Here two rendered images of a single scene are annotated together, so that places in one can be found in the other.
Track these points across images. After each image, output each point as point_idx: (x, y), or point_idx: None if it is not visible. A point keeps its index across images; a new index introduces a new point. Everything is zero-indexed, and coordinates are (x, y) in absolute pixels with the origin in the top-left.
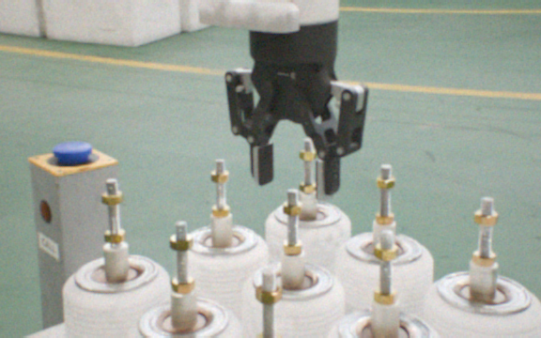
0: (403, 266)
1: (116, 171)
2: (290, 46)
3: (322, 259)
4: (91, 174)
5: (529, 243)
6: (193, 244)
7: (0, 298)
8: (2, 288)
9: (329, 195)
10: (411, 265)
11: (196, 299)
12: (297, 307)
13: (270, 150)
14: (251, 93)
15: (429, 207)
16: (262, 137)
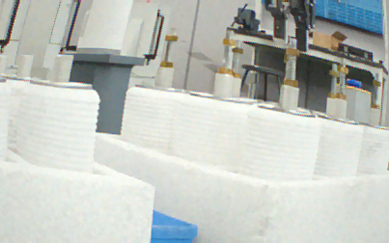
0: (319, 118)
1: (354, 94)
2: None
3: None
4: (346, 90)
5: None
6: (237, 51)
7: None
8: None
9: (280, 40)
10: (321, 119)
11: (233, 84)
12: (256, 106)
13: (303, 33)
14: (310, 9)
15: None
16: (299, 24)
